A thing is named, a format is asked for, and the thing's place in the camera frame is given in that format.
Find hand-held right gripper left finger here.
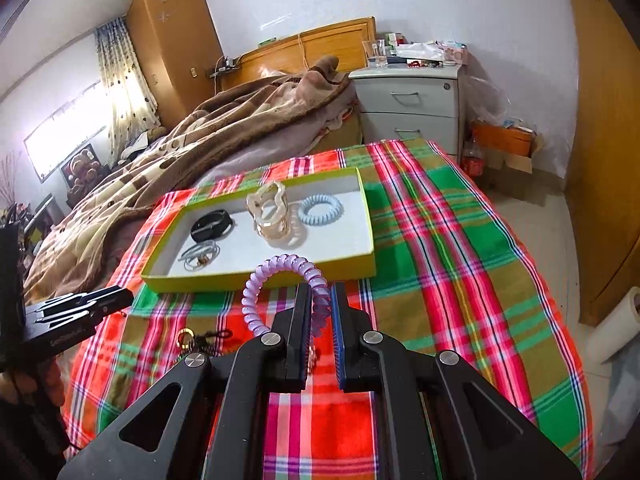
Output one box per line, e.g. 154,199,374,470
57,282,313,480

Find window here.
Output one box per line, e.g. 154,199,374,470
23,80,108,183

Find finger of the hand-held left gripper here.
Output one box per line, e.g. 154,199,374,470
37,286,135,313
27,310,108,330

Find black bracelet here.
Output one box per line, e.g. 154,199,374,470
191,211,235,242

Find power strip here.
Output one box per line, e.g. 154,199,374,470
207,57,241,78

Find clear plastic bag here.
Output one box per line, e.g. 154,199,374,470
465,75,506,126

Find dotted curtain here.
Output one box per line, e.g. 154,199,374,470
94,16,161,166

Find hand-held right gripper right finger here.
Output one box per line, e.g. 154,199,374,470
330,282,583,480

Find red bottle pack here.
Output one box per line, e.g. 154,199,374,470
461,140,488,176

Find brown patterned blanket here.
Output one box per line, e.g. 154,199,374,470
22,55,358,306

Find clear drinking glass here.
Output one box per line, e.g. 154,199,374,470
362,40,388,68

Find person's left hand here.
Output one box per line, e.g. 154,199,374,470
32,357,66,411

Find white paper roll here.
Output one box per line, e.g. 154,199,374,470
585,286,640,363

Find orange round box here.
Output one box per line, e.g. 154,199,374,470
472,120,533,157

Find grey nightstand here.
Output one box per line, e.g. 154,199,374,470
348,62,461,158

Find purple spiral hair tie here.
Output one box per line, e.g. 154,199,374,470
241,255,331,341

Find cluttered shelf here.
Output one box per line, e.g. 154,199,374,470
0,200,56,241

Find yellow-green cardboard box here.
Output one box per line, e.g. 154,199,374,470
140,166,377,293

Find grey plastic sheet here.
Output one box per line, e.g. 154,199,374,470
595,345,640,466

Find plaid bed cloth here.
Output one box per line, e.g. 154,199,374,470
65,139,593,480

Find light blue spiral hair tie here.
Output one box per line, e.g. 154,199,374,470
298,193,345,227

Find wooden door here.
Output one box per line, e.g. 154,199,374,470
560,0,640,326

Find clear pink hair claw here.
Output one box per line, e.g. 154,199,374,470
245,180,307,248

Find teddy bear picture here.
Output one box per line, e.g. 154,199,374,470
60,143,103,193

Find wooden headboard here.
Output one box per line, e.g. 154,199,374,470
220,16,377,93

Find grey hair ties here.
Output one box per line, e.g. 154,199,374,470
178,240,222,273

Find wooden wardrobe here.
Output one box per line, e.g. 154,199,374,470
125,0,225,131

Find black bead necklace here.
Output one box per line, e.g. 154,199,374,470
192,329,233,356

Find tissue packet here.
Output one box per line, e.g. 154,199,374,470
395,41,468,66

